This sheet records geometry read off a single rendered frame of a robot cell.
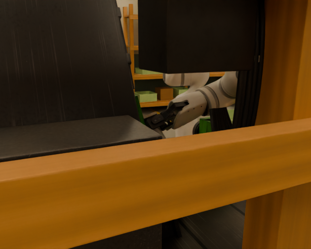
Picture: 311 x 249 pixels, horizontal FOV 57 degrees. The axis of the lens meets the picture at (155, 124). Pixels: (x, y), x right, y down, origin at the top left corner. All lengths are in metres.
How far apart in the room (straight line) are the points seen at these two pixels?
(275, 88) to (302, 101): 0.05
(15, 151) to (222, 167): 0.30
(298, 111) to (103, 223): 0.36
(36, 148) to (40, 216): 0.18
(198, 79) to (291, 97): 0.96
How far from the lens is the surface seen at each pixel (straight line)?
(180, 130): 1.47
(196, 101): 0.78
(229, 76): 0.79
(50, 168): 0.30
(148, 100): 6.20
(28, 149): 0.48
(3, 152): 0.48
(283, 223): 0.60
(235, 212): 0.95
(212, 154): 0.36
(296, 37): 0.52
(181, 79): 1.43
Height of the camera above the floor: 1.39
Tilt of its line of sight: 15 degrees down
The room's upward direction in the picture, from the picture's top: straight up
